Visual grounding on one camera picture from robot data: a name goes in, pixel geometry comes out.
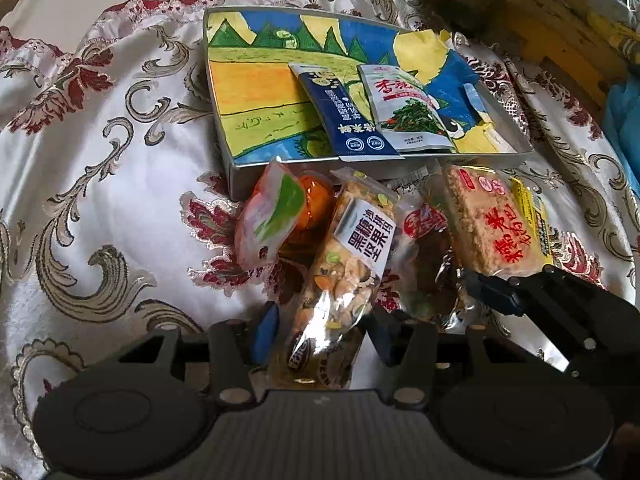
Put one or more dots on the nut bar packet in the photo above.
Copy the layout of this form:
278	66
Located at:
340	287

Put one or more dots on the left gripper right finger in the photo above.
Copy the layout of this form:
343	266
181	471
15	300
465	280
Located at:
407	349

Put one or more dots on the silver tray with painted liner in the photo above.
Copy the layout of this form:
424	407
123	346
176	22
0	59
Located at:
262	112

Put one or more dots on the blue stick snack packet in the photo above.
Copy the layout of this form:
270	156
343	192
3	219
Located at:
352	136

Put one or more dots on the floral satin bedspread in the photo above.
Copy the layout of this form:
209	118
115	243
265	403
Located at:
114	217

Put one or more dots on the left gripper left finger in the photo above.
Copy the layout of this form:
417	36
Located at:
235	349

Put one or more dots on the blue cloth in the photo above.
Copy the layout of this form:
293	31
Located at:
621	126

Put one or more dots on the yellow snack packet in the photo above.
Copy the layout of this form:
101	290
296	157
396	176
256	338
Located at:
425	271

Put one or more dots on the rice cracker packet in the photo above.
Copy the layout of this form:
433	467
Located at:
497	228

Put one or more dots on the wooden cabinet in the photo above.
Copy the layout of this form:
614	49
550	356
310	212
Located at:
547	34

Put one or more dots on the orange chicken snack packet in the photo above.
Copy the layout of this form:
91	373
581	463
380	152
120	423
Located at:
283	210

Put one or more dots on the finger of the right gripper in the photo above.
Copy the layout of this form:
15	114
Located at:
495	293

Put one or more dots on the seaweed snack packet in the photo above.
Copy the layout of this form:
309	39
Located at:
402	111

